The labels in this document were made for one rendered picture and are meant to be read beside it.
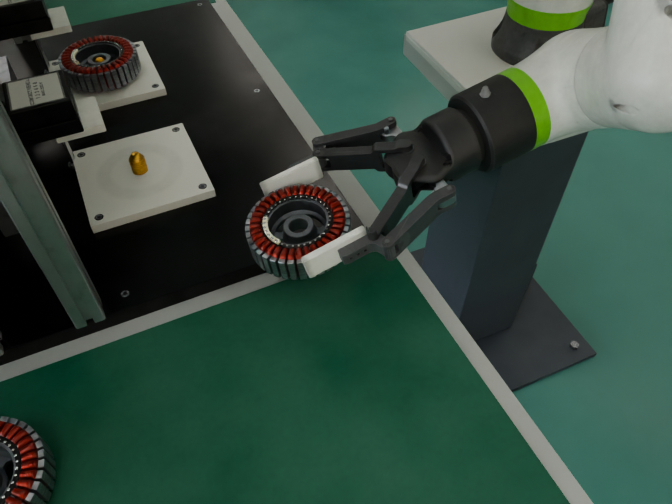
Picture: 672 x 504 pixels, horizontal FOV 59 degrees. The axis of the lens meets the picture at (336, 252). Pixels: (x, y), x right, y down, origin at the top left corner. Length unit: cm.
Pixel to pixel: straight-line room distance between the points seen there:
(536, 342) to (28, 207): 127
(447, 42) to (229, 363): 67
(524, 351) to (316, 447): 104
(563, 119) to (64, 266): 52
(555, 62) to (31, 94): 55
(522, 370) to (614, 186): 80
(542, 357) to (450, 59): 82
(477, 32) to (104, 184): 66
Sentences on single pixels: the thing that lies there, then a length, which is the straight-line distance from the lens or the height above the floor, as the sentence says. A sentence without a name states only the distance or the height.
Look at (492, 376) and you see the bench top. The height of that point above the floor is 75.
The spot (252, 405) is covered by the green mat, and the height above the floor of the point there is 75.
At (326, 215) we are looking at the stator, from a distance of 63.
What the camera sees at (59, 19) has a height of 88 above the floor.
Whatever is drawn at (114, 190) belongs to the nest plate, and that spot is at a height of 78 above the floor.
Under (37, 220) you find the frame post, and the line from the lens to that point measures 56.
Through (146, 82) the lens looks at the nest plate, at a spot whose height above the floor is 78.
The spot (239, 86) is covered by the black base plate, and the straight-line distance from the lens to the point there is 94.
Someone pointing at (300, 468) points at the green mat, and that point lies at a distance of 57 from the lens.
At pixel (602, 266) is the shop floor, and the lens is 182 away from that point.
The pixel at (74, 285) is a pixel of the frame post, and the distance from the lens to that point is 63.
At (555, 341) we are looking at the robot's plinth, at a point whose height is 2.
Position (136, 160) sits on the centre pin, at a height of 80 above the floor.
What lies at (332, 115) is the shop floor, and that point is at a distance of 218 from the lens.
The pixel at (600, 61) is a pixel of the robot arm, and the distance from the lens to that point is 61.
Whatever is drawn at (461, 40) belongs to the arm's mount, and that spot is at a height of 77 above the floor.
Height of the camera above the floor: 128
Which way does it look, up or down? 49 degrees down
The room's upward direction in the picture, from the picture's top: straight up
